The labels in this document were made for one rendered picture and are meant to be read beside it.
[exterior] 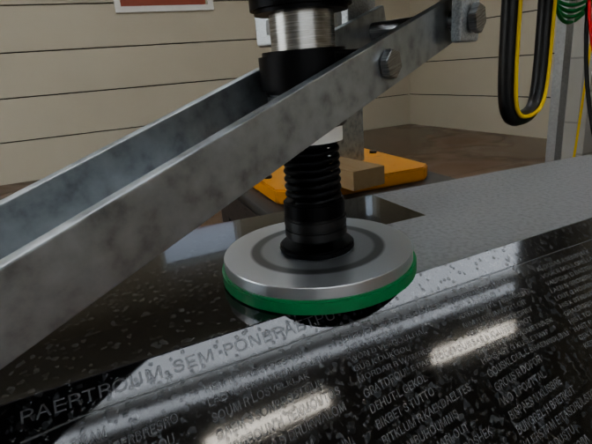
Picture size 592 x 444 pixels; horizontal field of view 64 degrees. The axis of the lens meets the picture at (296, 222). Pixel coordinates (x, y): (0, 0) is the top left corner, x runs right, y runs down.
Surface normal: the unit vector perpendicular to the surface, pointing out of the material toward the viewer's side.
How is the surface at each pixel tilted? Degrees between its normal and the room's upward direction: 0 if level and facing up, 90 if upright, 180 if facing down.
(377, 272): 0
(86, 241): 90
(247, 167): 90
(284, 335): 45
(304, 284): 0
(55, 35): 90
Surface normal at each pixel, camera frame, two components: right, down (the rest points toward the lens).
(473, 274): 0.26, -0.50
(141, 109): 0.43, 0.25
